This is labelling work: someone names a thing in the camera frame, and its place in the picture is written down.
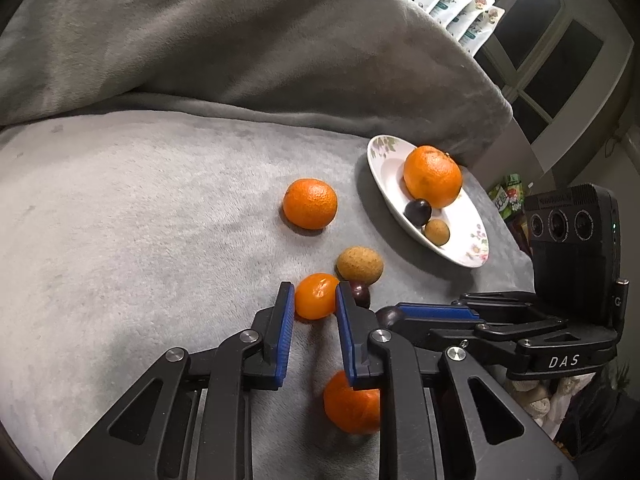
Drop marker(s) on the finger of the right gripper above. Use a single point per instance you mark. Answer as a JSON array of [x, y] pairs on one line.
[[416, 321]]

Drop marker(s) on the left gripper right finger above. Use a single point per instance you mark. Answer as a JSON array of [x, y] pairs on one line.
[[443, 416]]

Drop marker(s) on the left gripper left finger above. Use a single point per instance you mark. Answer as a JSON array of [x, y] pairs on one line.
[[189, 413]]

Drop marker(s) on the dark plum front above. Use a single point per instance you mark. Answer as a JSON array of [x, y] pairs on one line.
[[389, 317]]

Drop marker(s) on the dark plum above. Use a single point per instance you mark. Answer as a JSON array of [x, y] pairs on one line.
[[418, 212], [389, 317], [360, 293]]

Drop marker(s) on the brown kiwi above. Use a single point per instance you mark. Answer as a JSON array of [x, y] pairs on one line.
[[362, 264]]

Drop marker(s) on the brown longan fruit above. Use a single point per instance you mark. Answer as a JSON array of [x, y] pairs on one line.
[[437, 231]]

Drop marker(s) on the orange mandarin front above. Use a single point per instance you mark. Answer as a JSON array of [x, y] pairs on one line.
[[352, 411]]

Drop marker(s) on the orange mandarin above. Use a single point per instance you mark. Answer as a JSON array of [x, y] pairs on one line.
[[352, 411], [310, 204]]

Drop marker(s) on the small orange kumquat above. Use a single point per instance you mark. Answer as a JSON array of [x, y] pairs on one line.
[[315, 296]]

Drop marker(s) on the large orange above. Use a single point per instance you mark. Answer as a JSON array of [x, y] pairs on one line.
[[432, 175]]

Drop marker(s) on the white gloved right hand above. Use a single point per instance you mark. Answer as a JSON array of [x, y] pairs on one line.
[[546, 408]]

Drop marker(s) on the floral white plate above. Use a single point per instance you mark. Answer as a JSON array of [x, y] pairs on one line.
[[455, 232]]

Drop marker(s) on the green snack package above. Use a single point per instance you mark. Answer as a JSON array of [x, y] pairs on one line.
[[508, 196]]

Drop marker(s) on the grey fleece blanket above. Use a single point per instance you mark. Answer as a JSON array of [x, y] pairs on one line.
[[146, 147]]

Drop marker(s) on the black camera box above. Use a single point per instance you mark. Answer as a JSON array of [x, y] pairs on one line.
[[576, 245]]

